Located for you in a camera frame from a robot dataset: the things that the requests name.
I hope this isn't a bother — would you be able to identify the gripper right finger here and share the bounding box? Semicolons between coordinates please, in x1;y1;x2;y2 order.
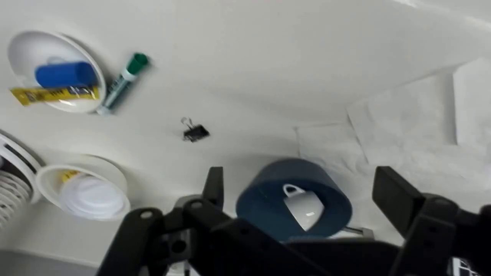
371;166;491;276

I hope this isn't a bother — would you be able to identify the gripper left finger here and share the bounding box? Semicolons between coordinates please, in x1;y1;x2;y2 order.
96;166;330;276

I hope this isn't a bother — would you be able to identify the blue bowl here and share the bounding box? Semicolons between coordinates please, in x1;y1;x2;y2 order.
235;158;353;242

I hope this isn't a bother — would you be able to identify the white teacup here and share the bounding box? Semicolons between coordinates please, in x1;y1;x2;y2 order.
282;184;325;232

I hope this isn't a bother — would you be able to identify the white bowl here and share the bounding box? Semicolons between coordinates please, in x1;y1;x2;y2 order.
36;155;131;222

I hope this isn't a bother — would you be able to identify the black binder clip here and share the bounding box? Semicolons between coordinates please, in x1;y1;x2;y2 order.
180;117;210;143

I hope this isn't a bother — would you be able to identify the white paper towel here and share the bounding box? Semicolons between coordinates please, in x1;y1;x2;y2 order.
295;57;491;184

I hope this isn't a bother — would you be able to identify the green capped marker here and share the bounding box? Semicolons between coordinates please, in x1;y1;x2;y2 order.
96;53;150;115

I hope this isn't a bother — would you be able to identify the white dish rack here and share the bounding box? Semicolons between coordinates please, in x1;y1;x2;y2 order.
0;130;44;230

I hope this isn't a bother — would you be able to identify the blue cylinder block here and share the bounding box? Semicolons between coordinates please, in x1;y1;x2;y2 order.
35;61;99;89

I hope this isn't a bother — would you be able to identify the yellow packet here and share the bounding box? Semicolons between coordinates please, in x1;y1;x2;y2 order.
10;86;100;106

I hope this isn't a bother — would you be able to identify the white plate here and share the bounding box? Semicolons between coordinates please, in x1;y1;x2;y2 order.
7;31;107;114

